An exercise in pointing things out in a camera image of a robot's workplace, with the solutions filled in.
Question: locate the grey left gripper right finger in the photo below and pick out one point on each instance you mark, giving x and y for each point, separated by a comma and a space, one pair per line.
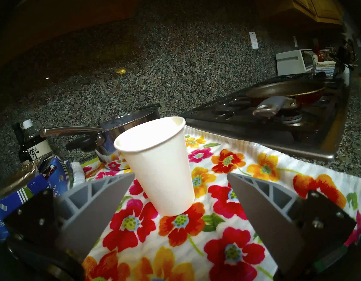
265, 213

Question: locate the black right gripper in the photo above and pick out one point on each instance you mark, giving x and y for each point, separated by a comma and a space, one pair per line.
342, 59

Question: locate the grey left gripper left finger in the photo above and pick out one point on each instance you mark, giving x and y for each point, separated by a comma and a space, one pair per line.
89, 210

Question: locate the white paper cup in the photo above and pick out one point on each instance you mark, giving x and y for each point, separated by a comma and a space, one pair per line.
163, 169

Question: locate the black gas stove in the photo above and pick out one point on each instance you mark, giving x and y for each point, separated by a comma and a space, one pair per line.
271, 131

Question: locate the stainless steel pot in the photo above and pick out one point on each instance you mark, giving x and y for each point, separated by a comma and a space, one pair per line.
122, 128

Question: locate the folded dishcloth stack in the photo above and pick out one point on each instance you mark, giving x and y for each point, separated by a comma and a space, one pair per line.
325, 67

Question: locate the red bottle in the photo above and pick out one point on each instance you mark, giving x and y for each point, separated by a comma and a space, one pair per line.
316, 47

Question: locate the floral kitchen towel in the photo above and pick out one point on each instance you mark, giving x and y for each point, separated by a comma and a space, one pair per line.
221, 201

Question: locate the white toaster oven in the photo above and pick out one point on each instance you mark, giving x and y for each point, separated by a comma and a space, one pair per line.
291, 62

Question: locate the blue foil sheets box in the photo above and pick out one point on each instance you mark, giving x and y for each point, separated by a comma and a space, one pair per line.
28, 189

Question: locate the dark nonstick frying pan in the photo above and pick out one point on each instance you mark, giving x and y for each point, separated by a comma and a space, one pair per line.
285, 93

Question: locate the dark bottle white cap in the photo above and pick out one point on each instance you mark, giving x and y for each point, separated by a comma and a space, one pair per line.
34, 142

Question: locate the black glass bottle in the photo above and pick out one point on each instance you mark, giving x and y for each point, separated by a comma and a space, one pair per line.
21, 145

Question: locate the large black burner grate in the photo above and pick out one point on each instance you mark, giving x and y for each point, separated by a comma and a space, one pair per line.
236, 107

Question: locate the small white wall plate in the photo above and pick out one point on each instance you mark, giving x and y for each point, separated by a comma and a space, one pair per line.
295, 41

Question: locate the wooden wall cabinet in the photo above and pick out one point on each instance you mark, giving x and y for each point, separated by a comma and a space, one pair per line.
318, 5

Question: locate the white wall power outlet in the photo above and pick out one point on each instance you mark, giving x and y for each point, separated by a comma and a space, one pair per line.
253, 40

